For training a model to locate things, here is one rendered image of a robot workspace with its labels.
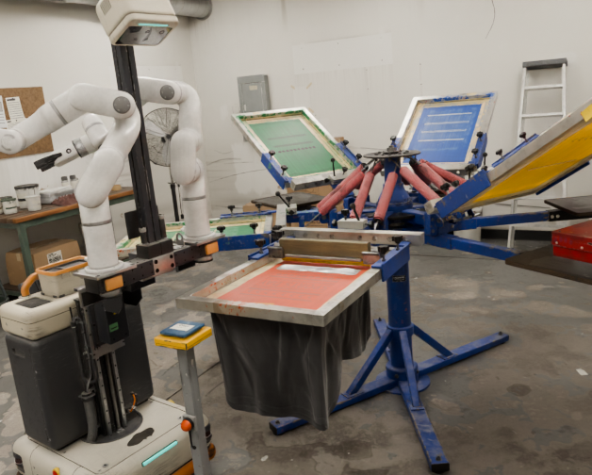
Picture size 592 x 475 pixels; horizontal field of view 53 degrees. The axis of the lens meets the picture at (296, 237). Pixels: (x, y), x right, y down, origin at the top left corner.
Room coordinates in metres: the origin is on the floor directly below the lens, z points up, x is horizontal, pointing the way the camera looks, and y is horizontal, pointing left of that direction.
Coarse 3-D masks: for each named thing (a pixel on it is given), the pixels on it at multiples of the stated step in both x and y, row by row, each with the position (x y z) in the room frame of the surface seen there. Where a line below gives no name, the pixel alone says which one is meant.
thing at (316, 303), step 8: (328, 264) 2.34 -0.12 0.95; (336, 264) 2.33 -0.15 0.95; (312, 272) 2.24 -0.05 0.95; (320, 272) 2.23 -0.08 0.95; (360, 272) 2.19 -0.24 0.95; (344, 280) 2.11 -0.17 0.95; (352, 280) 2.10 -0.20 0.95; (328, 288) 2.03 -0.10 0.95; (336, 288) 2.02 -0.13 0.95; (320, 296) 1.95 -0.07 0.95; (328, 296) 1.95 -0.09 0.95; (280, 304) 1.90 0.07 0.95; (288, 304) 1.90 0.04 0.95; (296, 304) 1.89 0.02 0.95; (304, 304) 1.88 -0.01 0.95; (312, 304) 1.88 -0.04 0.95; (320, 304) 1.87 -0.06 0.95
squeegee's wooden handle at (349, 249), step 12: (288, 240) 2.41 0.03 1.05; (300, 240) 2.38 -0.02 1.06; (312, 240) 2.35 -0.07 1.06; (324, 240) 2.33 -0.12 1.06; (336, 240) 2.31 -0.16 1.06; (348, 240) 2.29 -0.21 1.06; (288, 252) 2.41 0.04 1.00; (300, 252) 2.38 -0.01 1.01; (312, 252) 2.35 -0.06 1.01; (324, 252) 2.32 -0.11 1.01; (336, 252) 2.30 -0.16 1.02; (348, 252) 2.27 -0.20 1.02; (360, 252) 2.24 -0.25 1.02
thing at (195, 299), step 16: (240, 272) 2.26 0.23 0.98; (368, 272) 2.07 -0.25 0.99; (208, 288) 2.08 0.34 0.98; (352, 288) 1.90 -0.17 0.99; (368, 288) 1.98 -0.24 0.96; (176, 304) 1.97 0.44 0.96; (192, 304) 1.93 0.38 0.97; (208, 304) 1.90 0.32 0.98; (224, 304) 1.86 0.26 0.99; (240, 304) 1.84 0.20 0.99; (256, 304) 1.83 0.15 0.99; (336, 304) 1.76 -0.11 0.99; (288, 320) 1.74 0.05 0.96; (304, 320) 1.71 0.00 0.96; (320, 320) 1.69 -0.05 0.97
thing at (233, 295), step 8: (280, 264) 2.40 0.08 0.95; (288, 264) 2.39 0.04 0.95; (296, 264) 2.38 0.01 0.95; (304, 264) 2.37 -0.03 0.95; (312, 264) 2.36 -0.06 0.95; (320, 264) 2.35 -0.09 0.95; (264, 272) 2.30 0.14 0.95; (272, 272) 2.29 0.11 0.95; (248, 280) 2.22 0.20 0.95; (256, 280) 2.21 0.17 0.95; (240, 288) 2.12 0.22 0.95; (224, 296) 2.05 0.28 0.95; (232, 296) 2.04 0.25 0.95; (240, 296) 2.03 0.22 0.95; (248, 296) 2.02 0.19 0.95
